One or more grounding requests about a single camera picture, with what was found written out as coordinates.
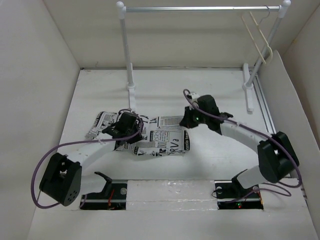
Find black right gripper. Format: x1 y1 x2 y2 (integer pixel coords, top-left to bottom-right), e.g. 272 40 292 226
179 105 209 129

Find newspaper print trousers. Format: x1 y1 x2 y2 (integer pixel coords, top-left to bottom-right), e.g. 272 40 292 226
84 110 192 158

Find beige wire clothes hanger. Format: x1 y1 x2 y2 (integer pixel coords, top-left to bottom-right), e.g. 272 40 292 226
240 6 274 64

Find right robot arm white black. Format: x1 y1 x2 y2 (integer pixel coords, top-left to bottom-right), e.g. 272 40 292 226
180 89 301 202

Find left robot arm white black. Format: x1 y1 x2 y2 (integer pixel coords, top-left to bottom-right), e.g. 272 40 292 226
39 111 144 207

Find white clothes rack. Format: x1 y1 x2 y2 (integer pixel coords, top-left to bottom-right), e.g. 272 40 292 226
111 0 293 115

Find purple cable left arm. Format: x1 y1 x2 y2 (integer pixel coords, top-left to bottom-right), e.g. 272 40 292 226
30 108 144 210

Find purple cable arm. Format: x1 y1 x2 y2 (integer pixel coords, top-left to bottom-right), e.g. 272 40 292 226
30 108 144 210
182 88 302 203

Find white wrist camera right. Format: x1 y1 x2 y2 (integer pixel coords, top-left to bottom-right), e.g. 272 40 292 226
187 92 200 103

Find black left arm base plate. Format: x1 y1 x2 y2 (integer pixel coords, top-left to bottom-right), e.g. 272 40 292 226
79 180 128 211

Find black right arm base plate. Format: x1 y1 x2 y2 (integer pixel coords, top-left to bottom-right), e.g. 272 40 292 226
211 180 264 210

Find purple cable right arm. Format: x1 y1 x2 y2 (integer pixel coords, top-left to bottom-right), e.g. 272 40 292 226
182 88 302 203

